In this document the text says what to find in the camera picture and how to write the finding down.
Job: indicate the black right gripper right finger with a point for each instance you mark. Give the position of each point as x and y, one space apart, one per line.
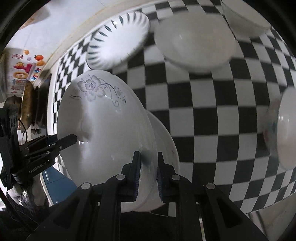
166 185

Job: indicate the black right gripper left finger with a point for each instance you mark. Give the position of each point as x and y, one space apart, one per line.
130 184

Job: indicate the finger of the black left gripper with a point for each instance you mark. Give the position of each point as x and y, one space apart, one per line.
62 143

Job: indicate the white plain plate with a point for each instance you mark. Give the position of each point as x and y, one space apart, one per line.
166 146

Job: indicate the white floral plate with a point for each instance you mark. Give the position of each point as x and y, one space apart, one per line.
110 124

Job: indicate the white plate blue leaf pattern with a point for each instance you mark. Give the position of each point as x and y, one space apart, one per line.
117 40

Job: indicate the white bowl colourful pattern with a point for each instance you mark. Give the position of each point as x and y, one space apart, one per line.
279 129

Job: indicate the white bowl black rim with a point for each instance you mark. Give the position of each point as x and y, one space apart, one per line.
197 43

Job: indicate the white small bowl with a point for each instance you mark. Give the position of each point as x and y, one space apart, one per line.
244 19

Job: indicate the black white checkered mat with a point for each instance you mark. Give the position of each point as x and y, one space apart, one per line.
216 119

